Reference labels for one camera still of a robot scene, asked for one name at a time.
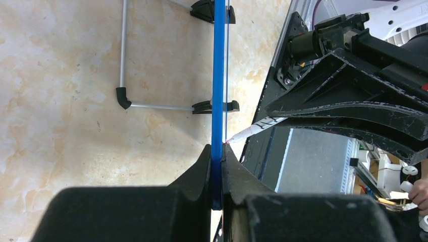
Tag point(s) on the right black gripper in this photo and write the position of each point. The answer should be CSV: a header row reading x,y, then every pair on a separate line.
x,y
382,102

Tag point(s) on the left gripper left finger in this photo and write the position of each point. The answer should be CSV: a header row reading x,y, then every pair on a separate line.
x,y
180,211

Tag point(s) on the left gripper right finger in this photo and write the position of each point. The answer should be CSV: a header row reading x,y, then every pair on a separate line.
x,y
253,212

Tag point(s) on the red white marker pen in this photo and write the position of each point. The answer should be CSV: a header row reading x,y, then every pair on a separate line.
x,y
256,128

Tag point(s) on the blue framed whiteboard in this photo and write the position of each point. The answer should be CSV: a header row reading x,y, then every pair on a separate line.
x,y
221,15

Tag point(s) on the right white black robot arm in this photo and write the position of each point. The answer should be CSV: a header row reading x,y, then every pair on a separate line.
x,y
326,37

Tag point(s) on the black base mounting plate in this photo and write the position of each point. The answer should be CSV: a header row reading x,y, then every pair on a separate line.
x,y
257,170

